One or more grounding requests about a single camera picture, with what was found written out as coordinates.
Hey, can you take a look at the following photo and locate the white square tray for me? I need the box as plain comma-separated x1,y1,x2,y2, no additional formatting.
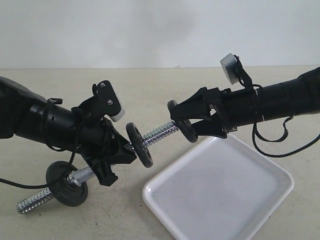
142,135,294,240

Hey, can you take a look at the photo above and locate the chrome threaded dumbbell bar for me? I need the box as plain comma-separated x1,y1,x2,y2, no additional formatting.
16,121,181,214

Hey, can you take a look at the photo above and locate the black weight plate end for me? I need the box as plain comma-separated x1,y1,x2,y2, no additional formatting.
125,122,153,168
45,161,88,207

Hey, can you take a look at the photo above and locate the black weight plate right end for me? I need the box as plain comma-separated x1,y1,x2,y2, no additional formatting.
125,122,153,168

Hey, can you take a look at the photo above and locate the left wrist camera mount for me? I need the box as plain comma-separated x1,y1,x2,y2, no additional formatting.
92,79,125,122

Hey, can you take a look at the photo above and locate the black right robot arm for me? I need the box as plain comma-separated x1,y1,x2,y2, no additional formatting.
167,68,320,143

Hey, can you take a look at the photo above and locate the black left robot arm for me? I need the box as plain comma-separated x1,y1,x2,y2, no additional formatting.
0,77,137,187

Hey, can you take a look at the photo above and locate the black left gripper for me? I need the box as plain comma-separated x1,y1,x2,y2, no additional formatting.
77,118,137,186

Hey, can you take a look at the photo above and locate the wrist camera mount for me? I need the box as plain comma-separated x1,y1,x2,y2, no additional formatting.
92,79,125,122
220,53,262,90

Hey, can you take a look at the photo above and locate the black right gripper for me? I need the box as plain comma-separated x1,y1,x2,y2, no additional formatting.
169,87,238,139

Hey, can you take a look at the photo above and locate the black weight plate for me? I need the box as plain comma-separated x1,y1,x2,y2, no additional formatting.
167,100,198,143

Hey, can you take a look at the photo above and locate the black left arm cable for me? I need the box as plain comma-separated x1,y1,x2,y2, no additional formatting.
0,104,111,188

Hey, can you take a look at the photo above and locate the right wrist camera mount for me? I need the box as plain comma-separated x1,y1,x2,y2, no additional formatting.
220,53,262,90

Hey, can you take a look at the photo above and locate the black weight plate left end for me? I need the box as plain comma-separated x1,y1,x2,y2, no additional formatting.
45,161,88,207

